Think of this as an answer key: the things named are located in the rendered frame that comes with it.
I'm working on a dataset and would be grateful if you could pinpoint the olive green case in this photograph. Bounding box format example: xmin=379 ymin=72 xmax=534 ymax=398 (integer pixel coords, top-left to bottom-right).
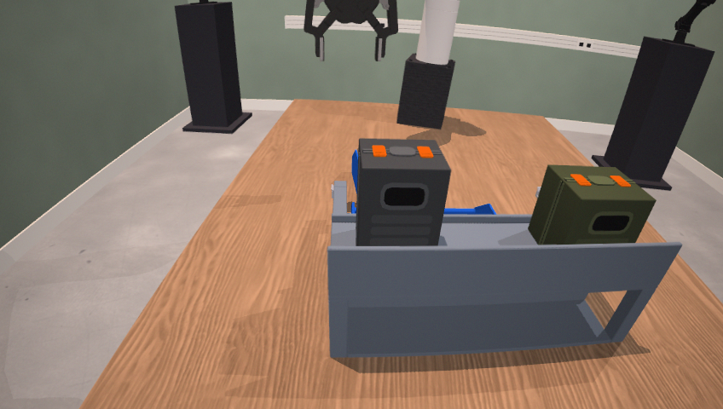
xmin=528 ymin=164 xmax=656 ymax=245

